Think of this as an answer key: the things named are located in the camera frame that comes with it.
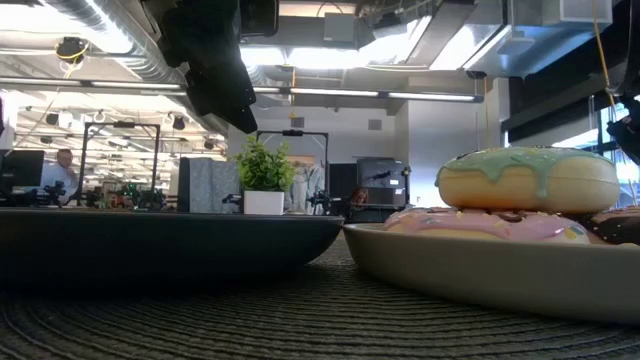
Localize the white square plant pot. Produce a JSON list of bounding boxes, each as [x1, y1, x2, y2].
[[242, 189, 286, 216]]

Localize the grey partition panel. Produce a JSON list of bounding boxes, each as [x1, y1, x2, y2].
[[177, 157, 241, 214]]

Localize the silver ventilation duct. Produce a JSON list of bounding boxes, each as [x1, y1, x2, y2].
[[44, 0, 231, 136]]

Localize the cream round plate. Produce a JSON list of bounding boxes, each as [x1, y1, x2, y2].
[[342, 222, 640, 326]]

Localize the black computer monitor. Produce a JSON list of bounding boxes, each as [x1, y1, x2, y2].
[[0, 149, 45, 190]]

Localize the black cabinet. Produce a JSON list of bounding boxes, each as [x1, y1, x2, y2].
[[355, 157, 412, 224]]

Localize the long ceiling light strip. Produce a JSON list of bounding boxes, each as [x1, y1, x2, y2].
[[0, 77, 484, 104]]

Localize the black ceiling device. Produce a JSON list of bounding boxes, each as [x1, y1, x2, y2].
[[54, 36, 90, 65]]

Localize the pink sprinkled donut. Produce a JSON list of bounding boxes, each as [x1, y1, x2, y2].
[[382, 207, 592, 245]]

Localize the yellow hanging cable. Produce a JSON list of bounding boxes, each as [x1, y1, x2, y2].
[[592, 0, 619, 109]]

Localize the green frosted donut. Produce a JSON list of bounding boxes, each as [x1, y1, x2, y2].
[[434, 146, 621, 215]]

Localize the green artificial plant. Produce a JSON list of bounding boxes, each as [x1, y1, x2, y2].
[[232, 135, 297, 193]]

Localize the grey woven round placemat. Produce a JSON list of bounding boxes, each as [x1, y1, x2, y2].
[[0, 234, 640, 360]]

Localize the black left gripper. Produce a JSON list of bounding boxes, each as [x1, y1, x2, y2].
[[142, 0, 279, 135]]

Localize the black frame stand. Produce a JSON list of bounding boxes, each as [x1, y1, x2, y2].
[[256, 129, 330, 214], [77, 122, 161, 206]]

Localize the person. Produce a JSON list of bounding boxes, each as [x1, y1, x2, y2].
[[39, 148, 80, 204]]

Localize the dark round plate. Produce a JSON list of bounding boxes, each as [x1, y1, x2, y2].
[[0, 207, 345, 286]]

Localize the white hanging coats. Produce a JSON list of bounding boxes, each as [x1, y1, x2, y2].
[[287, 159, 326, 214]]

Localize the chocolate frosted donut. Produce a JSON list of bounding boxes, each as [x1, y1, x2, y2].
[[569, 206, 640, 247]]

